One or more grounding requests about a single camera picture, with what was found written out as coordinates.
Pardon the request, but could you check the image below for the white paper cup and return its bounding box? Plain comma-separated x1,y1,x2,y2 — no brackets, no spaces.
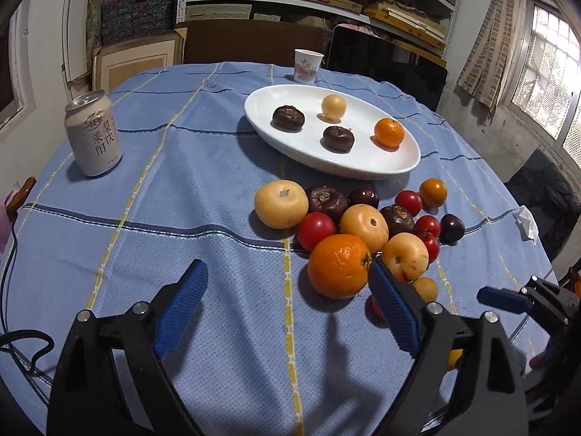
293,48,324,84

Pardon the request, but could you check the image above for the wooden chair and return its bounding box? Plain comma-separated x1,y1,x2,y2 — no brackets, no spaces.
4,176,38,219

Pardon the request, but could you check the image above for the black flat screen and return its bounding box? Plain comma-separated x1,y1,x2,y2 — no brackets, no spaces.
324,25,448,112

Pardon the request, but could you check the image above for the plaid beige curtain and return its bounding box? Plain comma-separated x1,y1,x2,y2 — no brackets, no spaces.
456,0,537,114

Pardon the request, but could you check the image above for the small orange round fruit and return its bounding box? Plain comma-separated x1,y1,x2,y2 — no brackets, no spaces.
418,178,448,210

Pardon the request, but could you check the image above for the yellow apple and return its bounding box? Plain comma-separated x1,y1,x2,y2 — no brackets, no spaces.
381,233,430,282

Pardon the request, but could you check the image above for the small yellow round fruit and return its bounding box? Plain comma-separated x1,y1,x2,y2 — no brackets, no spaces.
321,94,347,122

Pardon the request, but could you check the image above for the white metal shelf rack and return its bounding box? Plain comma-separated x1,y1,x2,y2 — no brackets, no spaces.
175,0,460,70

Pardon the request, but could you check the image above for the beige drink can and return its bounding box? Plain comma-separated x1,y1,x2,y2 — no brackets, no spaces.
64,91,123,178

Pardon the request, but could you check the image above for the crumpled white tissue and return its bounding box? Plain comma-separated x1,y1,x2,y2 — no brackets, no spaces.
511,206,539,242

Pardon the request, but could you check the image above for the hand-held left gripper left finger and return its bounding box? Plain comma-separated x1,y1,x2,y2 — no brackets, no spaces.
46,259,210,436

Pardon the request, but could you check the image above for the blue checked tablecloth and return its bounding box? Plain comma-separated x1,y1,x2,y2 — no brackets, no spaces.
0,61,558,436

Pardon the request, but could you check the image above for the beige framed panel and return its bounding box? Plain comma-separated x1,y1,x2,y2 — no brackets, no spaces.
92,28,188,94

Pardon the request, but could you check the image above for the dark brown round fruit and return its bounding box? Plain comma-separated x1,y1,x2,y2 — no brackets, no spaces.
322,125,355,153
379,205,416,237
305,185,349,223
272,105,306,132

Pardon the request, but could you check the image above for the white oval plate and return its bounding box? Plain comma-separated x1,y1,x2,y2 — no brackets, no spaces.
244,84,421,181

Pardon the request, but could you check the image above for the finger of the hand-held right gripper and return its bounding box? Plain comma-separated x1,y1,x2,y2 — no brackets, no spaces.
476,276,581,328

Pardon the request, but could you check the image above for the white door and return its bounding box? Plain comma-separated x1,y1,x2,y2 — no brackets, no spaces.
59,0,97,92

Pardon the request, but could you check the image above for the stack of patterned fabric boxes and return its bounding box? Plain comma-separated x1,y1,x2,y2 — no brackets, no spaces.
101,0,176,47

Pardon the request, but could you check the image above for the large orange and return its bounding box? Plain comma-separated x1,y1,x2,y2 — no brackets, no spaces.
307,234,373,299

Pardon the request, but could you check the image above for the barred window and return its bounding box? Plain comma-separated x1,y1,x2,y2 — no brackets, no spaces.
509,0,581,169

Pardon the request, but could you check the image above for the small orange tangerine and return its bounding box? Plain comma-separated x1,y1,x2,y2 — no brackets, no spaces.
374,118,405,148

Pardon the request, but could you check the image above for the black jacket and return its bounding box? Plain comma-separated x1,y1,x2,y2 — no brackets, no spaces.
504,148,581,261

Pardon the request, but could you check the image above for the pale yellow round fruit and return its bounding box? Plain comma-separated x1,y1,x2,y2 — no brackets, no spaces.
254,180,309,229

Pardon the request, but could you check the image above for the brown cardboard board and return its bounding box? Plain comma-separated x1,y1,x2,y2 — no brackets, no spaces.
175,19,337,67

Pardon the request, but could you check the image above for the black cable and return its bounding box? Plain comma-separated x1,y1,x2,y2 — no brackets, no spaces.
0,218,56,379

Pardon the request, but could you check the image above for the small tan round fruit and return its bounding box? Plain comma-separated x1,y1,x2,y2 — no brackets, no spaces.
411,277,439,303

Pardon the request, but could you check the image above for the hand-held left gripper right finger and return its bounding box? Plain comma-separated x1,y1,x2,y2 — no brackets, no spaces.
367,259,530,436

